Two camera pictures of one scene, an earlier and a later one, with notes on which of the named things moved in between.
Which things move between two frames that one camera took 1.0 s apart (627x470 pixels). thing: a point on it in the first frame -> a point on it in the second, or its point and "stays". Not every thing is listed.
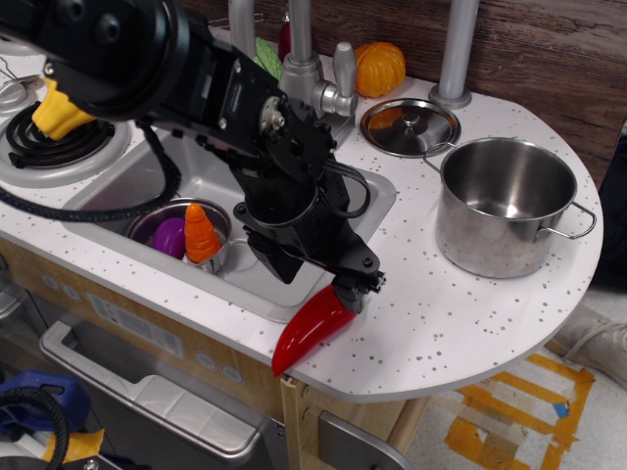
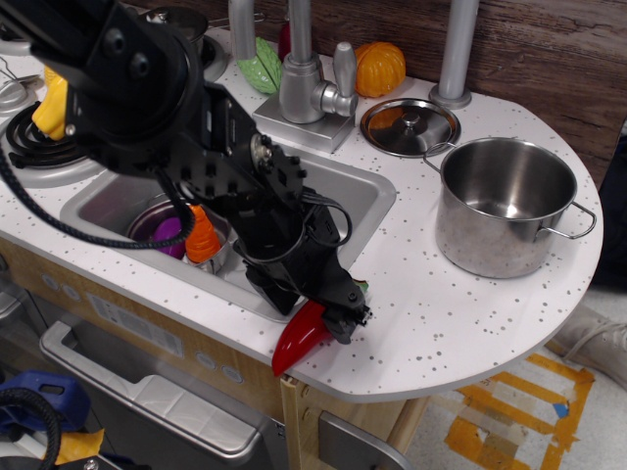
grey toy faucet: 302,77 stays
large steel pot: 497,196 stays
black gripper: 313,233 -> 290,251
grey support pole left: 243,25 stays
